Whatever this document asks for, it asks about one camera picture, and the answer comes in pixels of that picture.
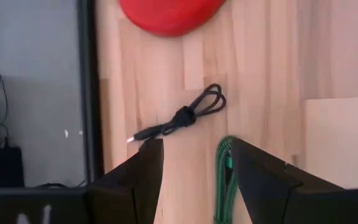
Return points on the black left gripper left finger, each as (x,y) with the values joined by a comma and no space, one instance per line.
(129,193)

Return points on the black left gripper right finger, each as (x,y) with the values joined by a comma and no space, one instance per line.
(272,193)

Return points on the black table edge rail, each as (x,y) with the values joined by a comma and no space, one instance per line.
(89,93)

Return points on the red camera stand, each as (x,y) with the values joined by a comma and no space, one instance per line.
(169,15)

